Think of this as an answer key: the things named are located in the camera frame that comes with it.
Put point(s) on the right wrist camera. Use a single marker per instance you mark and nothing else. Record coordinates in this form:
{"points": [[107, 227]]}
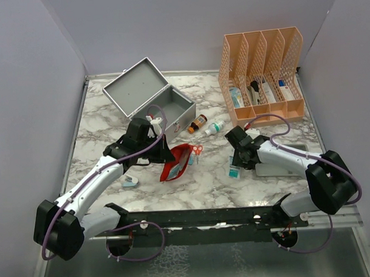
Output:
{"points": [[252, 132]]}

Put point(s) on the black white thermometer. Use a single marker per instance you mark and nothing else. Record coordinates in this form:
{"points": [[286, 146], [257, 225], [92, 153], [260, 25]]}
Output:
{"points": [[253, 90]]}

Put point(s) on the teal white gauze sachet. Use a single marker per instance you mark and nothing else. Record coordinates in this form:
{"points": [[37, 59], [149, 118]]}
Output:
{"points": [[233, 171]]}

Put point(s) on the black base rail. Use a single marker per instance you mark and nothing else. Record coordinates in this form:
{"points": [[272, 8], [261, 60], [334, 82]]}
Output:
{"points": [[196, 227]]}

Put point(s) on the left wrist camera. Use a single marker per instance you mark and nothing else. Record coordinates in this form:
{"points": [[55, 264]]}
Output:
{"points": [[155, 129]]}

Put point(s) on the red blue medicine box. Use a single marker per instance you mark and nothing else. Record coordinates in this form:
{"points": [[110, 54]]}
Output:
{"points": [[285, 89]]}

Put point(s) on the peach file organizer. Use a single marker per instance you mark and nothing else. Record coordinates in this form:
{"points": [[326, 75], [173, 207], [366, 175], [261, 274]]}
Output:
{"points": [[267, 55]]}

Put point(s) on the teal medicine box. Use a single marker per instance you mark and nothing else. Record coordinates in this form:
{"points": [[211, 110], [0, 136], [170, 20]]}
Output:
{"points": [[236, 97]]}

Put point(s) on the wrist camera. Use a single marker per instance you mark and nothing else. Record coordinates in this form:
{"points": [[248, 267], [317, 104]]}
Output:
{"points": [[155, 129], [252, 132]]}

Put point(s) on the red first aid pouch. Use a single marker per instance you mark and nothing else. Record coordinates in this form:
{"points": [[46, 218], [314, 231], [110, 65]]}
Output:
{"points": [[182, 154]]}

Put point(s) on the silver foil packet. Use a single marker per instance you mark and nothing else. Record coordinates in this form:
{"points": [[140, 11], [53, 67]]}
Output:
{"points": [[176, 171]]}

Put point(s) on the brown medicine bottle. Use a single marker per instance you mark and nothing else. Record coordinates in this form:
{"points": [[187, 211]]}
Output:
{"points": [[197, 123]]}

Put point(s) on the silver metal case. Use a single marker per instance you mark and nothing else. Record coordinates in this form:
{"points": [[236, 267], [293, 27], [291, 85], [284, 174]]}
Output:
{"points": [[142, 85]]}

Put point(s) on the white medicine box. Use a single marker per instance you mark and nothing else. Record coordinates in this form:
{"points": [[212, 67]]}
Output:
{"points": [[269, 92]]}

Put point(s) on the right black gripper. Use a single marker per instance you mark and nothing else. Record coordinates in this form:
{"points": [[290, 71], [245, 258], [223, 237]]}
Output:
{"points": [[238, 161]]}

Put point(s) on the orange scissors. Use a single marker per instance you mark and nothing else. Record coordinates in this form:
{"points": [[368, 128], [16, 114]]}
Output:
{"points": [[197, 149]]}

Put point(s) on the grey plastic tray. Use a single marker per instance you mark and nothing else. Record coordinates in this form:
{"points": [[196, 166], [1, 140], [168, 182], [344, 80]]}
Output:
{"points": [[268, 170]]}

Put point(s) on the white green bottle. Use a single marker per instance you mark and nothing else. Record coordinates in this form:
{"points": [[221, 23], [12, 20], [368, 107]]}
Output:
{"points": [[214, 128]]}

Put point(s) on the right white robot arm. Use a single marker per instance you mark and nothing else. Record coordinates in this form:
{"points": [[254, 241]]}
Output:
{"points": [[330, 185]]}

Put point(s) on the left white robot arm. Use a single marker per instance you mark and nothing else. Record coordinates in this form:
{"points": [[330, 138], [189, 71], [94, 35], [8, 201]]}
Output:
{"points": [[62, 226]]}

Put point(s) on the teal bandage roll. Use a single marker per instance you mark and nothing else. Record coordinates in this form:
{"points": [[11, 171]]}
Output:
{"points": [[191, 159]]}

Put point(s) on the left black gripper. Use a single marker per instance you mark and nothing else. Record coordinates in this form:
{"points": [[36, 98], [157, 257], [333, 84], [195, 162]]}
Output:
{"points": [[164, 155]]}

